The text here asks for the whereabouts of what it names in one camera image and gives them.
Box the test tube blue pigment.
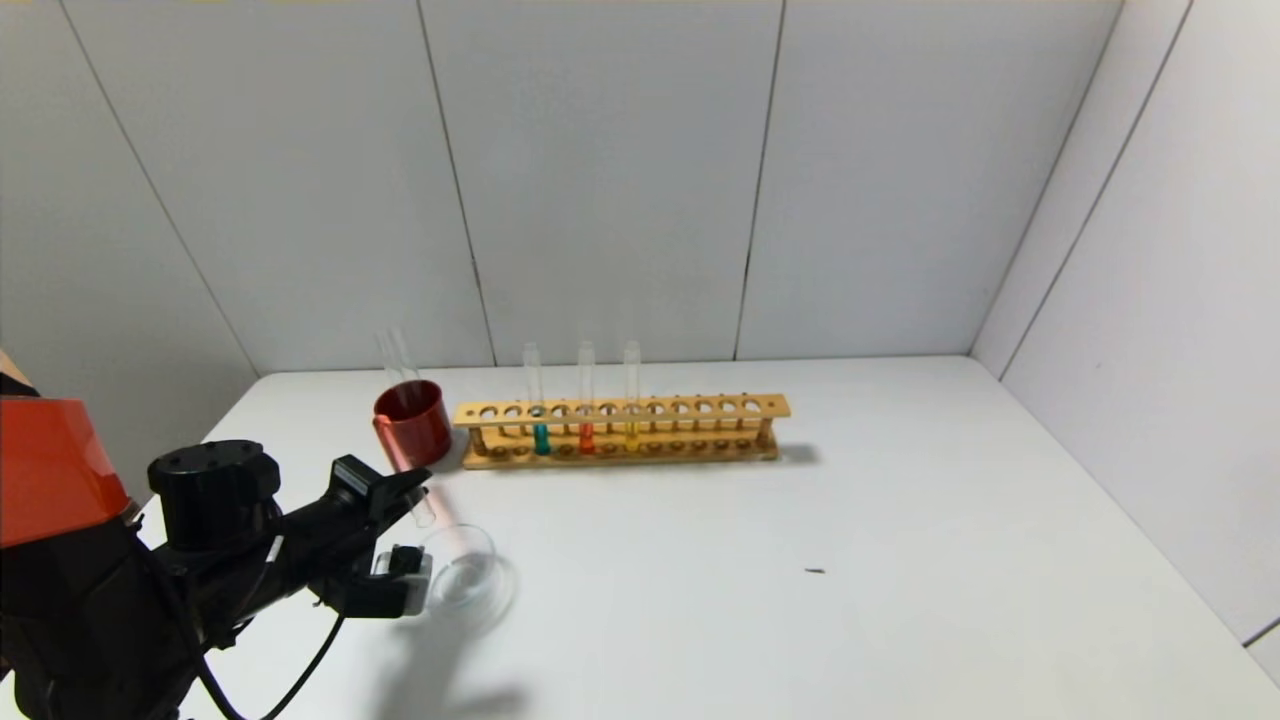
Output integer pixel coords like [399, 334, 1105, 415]
[523, 343, 552, 457]

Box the wooden test tube rack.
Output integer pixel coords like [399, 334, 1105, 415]
[455, 394, 791, 470]

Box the test tube yellow pigment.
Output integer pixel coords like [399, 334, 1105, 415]
[624, 341, 642, 453]

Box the test tube red pigment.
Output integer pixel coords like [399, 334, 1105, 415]
[578, 342, 597, 456]

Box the empty glass test tube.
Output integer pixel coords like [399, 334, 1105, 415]
[378, 328, 421, 401]

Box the dark red cup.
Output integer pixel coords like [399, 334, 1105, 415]
[373, 380, 454, 471]

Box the clear glass dish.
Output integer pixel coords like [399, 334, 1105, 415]
[420, 523, 518, 633]

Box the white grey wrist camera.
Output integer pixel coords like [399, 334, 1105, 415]
[372, 545, 433, 616]

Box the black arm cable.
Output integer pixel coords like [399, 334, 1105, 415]
[195, 610, 346, 720]

